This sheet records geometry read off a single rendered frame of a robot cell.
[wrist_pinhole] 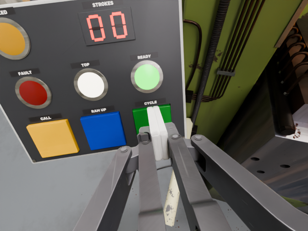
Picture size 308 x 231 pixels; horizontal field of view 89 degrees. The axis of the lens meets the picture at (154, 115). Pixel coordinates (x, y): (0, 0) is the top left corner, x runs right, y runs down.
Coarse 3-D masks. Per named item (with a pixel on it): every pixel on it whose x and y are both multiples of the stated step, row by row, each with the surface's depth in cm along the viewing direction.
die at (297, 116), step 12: (300, 24) 54; (300, 48) 48; (300, 60) 45; (288, 72) 45; (300, 72) 42; (288, 84) 44; (300, 84) 40; (288, 96) 43; (300, 96) 38; (300, 108) 37; (300, 120) 40
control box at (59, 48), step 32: (64, 0) 23; (96, 0) 23; (128, 0) 23; (160, 0) 24; (32, 32) 24; (64, 32) 24; (96, 32) 24; (128, 32) 25; (160, 32) 25; (0, 64) 25; (32, 64) 26; (64, 64) 26; (96, 64) 26; (128, 64) 27; (160, 64) 27; (0, 96) 27; (64, 96) 28; (128, 96) 29; (160, 96) 30; (128, 128) 32; (32, 160) 33
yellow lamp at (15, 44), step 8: (0, 24) 23; (8, 24) 23; (0, 32) 23; (8, 32) 23; (16, 32) 23; (0, 40) 24; (8, 40) 24; (16, 40) 24; (24, 40) 24; (0, 48) 24; (8, 48) 24; (16, 48) 24; (24, 48) 24
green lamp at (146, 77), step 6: (144, 66) 27; (150, 66) 27; (138, 72) 27; (144, 72) 27; (150, 72) 28; (156, 72) 28; (138, 78) 28; (144, 78) 28; (150, 78) 28; (156, 78) 28; (138, 84) 28; (144, 84) 28; (150, 84) 28; (156, 84) 29
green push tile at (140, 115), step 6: (138, 108) 31; (144, 108) 30; (162, 108) 30; (168, 108) 30; (138, 114) 30; (144, 114) 30; (162, 114) 31; (168, 114) 31; (138, 120) 31; (144, 120) 31; (168, 120) 31; (138, 126) 31; (138, 132) 32
